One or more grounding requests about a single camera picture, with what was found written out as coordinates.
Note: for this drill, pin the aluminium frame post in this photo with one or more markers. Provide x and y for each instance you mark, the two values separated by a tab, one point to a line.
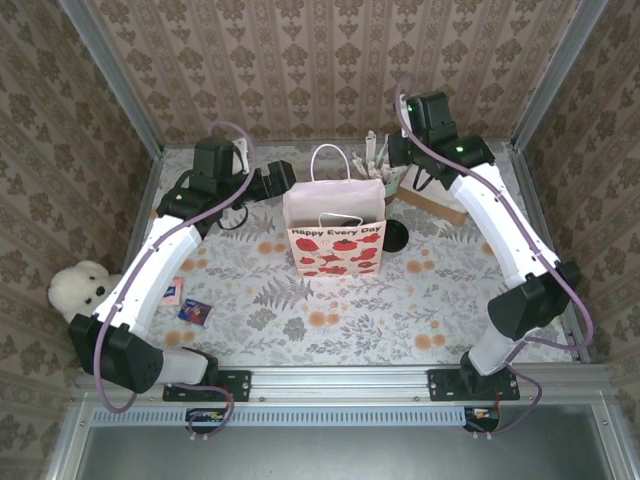
116	75
556	75

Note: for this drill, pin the aluminium table back rail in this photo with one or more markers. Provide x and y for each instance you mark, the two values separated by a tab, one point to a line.
502	144

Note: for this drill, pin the white red-printed paper gift bag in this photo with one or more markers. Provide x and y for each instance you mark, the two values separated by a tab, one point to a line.
335	250

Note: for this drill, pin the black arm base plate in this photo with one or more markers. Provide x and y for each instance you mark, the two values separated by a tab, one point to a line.
240	385
440	387

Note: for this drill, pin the white paper napkin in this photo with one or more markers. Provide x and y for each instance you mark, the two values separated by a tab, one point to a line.
406	184

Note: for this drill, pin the blue snack packet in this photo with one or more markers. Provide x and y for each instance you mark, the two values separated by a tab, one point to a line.
195	312

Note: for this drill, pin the aluminium mounting rail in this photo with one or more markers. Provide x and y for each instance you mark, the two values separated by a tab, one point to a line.
340	382

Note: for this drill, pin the grey metal panel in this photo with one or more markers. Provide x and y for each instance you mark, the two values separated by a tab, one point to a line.
340	455

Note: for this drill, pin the white wrapped paper straw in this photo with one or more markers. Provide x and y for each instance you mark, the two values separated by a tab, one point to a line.
361	164
385	147
371	145

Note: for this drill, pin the small black controller board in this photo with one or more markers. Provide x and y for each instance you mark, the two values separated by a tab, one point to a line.
205	416
480	414

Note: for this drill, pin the stack of black cup lids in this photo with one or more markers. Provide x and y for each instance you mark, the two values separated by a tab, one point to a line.
396	236

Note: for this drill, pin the mint green straw holder cup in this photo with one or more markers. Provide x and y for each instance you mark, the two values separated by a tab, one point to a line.
392	192

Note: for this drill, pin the pink sugar sachet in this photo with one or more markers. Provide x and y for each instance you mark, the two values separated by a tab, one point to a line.
173	291

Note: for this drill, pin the white teddy bear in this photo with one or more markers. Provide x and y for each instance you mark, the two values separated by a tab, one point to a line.
75	292

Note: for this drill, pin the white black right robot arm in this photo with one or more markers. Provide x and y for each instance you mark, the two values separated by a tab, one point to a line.
500	225

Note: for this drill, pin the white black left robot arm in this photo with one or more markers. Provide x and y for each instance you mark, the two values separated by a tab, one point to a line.
155	265

